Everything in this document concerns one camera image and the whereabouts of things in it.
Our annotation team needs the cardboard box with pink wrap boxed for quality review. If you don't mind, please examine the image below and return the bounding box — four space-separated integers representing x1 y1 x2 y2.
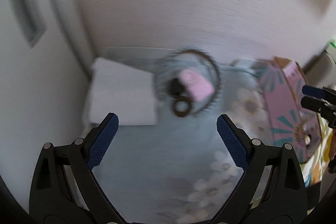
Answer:
252 57 321 163

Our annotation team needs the green striped blanket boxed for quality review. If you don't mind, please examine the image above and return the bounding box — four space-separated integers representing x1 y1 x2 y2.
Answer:
300 115 335 187

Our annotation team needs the small brown hair tie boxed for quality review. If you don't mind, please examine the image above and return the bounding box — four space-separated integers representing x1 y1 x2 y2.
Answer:
171 97 193 117

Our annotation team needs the small black cap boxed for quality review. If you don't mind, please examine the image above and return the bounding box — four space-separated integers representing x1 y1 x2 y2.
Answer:
167 78 185 97

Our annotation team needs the green tissue pack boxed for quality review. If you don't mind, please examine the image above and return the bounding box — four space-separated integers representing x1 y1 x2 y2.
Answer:
325 39 336 53

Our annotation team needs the floral blue mat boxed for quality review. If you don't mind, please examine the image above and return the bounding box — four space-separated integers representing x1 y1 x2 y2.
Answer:
93 55 269 223

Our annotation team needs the white cloth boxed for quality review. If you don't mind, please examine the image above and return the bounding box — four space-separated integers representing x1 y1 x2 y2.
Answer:
82 57 157 126

